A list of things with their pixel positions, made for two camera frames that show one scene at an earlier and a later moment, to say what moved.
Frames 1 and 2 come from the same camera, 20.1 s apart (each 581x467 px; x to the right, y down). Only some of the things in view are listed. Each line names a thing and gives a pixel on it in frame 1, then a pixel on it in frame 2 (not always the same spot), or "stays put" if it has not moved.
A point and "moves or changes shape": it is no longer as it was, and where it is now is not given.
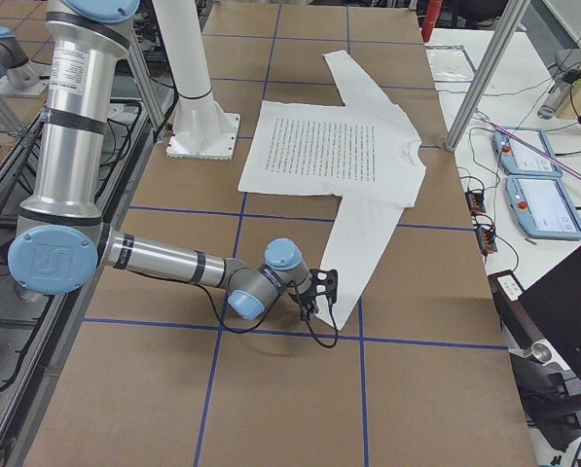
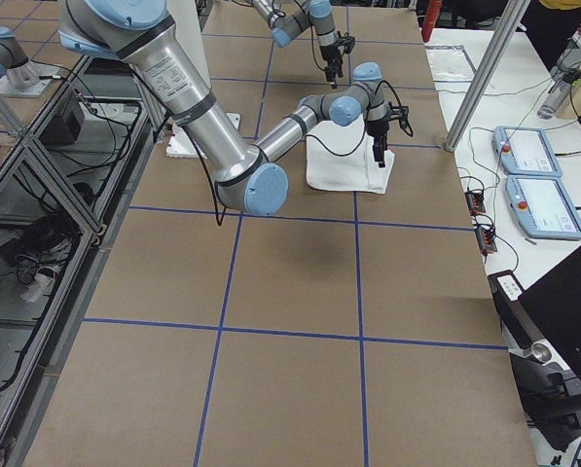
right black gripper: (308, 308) → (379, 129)
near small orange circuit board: (487, 240) stays put
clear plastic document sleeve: (450, 63) stays put
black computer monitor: (564, 303) stays put
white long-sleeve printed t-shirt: (363, 150) moves or changes shape
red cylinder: (431, 17) stays put
